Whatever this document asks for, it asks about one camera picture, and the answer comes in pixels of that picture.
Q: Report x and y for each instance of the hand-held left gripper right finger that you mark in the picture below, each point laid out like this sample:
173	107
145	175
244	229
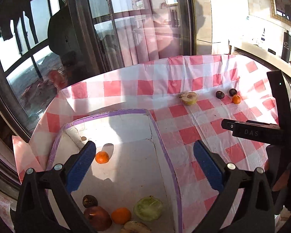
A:
208	167

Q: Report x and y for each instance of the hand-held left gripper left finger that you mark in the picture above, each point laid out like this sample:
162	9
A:
81	166

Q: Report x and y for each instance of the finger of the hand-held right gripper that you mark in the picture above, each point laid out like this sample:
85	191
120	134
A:
254	132
228	123

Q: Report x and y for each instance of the dark mangosteen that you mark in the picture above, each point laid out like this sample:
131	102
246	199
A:
220	94
89	201
233	92

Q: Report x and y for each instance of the reddish brown apple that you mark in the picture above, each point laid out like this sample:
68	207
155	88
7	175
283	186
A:
97	218

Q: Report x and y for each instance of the purple cardboard box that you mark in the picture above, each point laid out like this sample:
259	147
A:
131	131

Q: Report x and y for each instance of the green apple half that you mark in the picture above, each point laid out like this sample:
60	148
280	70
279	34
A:
148	208

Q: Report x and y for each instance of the yellow apple wedge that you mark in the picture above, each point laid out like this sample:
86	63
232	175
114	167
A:
135	227

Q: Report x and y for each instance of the person's right hand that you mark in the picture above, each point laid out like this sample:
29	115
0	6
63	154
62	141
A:
280	180

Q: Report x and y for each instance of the small orange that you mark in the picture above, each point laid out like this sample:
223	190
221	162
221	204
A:
236	99

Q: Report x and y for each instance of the red white checked tablecloth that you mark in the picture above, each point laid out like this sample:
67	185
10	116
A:
184	136

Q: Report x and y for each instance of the pale cut apple half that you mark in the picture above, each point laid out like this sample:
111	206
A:
189	98

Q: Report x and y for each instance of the black bag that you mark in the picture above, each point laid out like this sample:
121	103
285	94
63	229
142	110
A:
286	46

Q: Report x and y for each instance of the white stone ledge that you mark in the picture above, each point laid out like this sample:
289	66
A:
254	51

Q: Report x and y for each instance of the sheer pink curtain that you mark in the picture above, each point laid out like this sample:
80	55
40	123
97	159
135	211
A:
150	36

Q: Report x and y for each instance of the dark hanging garment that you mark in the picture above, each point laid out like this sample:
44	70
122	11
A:
60	34

